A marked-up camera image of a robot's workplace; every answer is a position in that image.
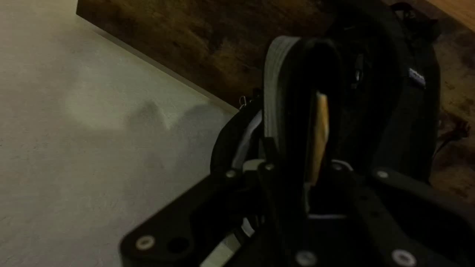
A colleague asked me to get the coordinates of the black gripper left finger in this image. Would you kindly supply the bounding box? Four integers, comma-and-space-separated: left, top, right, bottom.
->
119, 162, 300, 267

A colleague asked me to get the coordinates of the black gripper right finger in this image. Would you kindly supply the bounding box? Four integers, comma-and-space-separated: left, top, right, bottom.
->
335, 163, 475, 267

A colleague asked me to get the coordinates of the black backpack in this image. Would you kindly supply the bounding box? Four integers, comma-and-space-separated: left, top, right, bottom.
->
211, 0, 443, 186

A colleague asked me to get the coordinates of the dark wooden table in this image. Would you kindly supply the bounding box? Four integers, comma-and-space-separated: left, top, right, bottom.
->
76, 0, 475, 205

